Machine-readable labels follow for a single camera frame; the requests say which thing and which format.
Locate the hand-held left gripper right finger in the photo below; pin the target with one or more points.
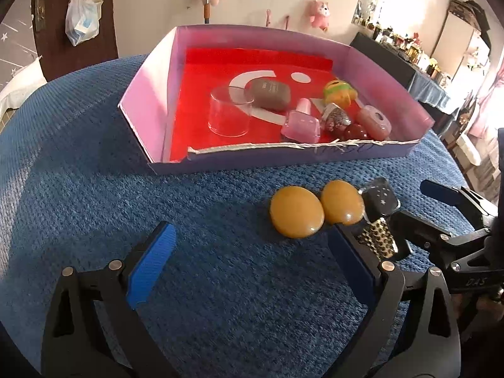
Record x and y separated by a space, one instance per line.
350 260

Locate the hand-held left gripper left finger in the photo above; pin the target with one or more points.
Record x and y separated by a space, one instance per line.
151 267

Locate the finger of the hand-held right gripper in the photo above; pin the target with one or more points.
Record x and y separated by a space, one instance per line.
441 189
417 230

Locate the gold studded cylinder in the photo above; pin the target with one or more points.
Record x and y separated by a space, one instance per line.
378 238

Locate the black starry bottle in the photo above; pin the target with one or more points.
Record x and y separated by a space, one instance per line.
380 201

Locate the yellow round disc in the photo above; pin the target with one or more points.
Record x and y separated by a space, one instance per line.
341 202
295 212

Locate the pink oval case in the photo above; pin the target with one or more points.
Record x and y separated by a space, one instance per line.
374 122

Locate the dark red ball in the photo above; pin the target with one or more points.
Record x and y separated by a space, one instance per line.
354 132

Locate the floral egg-shaped bottle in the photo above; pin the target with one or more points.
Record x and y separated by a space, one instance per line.
334 118

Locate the yellow green toy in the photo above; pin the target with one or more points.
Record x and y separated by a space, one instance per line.
339 92

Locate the pink nail polish bottle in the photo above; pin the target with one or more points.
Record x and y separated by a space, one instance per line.
301 128

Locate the clear plastic cup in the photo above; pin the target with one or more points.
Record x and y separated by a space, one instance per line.
230 114

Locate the pink cardboard box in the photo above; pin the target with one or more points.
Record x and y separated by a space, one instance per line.
157 86

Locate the grey-brown compact case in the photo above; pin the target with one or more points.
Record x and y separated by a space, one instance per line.
267 93

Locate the blue blanket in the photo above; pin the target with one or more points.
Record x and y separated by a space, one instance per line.
157 204

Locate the pink curtain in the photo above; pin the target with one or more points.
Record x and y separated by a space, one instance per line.
488 102

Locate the desk with blue cloth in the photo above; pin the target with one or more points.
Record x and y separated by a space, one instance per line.
429 90

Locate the white wardrobe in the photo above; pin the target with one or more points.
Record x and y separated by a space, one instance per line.
453 55

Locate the row of small bottles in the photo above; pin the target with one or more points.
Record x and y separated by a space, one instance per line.
409 47

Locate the dark suitcase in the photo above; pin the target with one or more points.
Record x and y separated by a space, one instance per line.
462 13

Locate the bright pink plush bear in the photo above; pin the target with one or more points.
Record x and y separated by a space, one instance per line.
319 13

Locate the white bed sheet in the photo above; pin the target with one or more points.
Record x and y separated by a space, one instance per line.
19 86

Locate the dark wooden door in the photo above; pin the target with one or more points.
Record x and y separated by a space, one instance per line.
55 55

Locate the white plastic bag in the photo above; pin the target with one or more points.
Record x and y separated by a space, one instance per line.
82 23

